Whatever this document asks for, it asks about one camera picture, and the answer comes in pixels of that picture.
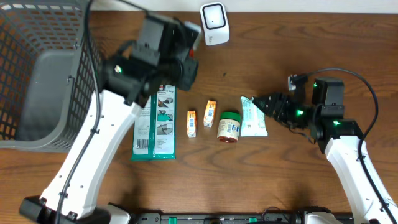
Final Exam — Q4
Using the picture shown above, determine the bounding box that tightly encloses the mint green wipes pack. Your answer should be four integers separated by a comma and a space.
241, 96, 268, 137

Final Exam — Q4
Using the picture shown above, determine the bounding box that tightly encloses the green-lid seasoning jar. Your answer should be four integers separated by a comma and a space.
217, 111, 241, 143

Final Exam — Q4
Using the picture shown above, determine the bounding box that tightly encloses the orange tissue pack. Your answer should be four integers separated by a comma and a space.
187, 111, 197, 138
203, 100, 216, 128

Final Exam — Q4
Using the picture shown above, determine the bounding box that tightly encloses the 3M comfort grip gloves pack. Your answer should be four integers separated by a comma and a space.
131, 85, 176, 161

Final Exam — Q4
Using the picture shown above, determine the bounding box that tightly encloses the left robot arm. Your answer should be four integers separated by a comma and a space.
19, 12, 202, 223

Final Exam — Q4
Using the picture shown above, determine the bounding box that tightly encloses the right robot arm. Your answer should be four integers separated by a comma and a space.
253, 77, 397, 223

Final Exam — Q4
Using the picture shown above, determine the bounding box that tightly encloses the white barcode scanner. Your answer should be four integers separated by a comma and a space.
200, 2, 230, 46

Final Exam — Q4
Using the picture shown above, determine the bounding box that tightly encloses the grey plastic basket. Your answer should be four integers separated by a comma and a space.
1, 1, 94, 152

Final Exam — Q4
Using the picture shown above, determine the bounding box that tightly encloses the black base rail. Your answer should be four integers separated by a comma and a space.
133, 212, 355, 224

